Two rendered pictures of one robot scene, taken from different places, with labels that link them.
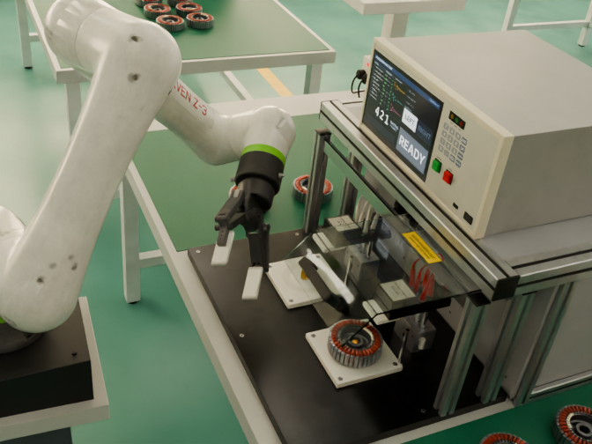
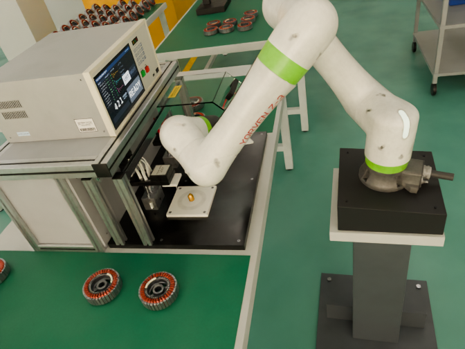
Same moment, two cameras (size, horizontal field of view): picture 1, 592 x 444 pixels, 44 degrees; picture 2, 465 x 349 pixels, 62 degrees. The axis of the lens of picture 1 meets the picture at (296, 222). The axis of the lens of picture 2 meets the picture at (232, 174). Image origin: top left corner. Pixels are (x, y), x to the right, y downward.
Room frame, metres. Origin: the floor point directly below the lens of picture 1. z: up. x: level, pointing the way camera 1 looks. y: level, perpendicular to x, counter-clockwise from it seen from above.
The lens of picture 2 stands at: (1.93, 0.85, 1.67)
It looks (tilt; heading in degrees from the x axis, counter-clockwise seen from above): 37 degrees down; 226
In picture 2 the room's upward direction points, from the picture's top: 13 degrees counter-clockwise
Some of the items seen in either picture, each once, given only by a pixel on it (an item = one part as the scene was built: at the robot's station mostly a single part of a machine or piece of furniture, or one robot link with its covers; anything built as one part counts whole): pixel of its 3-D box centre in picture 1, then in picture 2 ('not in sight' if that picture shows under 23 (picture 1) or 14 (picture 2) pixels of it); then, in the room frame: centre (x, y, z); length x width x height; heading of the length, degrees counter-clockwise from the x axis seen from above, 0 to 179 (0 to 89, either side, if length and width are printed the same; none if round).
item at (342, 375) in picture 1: (353, 351); not in sight; (1.09, -0.15, 0.78); 0.15 x 0.15 x 0.01; 28
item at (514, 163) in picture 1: (502, 121); (79, 78); (1.34, -0.38, 1.22); 0.44 x 0.39 x 0.20; 28
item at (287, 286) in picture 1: (305, 279); (192, 201); (1.31, -0.04, 0.78); 0.15 x 0.15 x 0.01; 28
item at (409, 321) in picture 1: (414, 329); (172, 157); (1.16, -0.28, 0.80); 0.08 x 0.05 x 0.06; 28
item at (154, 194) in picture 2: not in sight; (153, 197); (1.38, -0.17, 0.80); 0.08 x 0.05 x 0.06; 28
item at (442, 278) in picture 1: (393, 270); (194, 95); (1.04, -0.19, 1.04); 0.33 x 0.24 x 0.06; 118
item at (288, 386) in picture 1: (332, 318); (197, 182); (1.21, -0.11, 0.76); 0.64 x 0.47 x 0.02; 28
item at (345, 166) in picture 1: (387, 212); (156, 124); (1.25, -0.18, 1.03); 0.62 x 0.01 x 0.03; 28
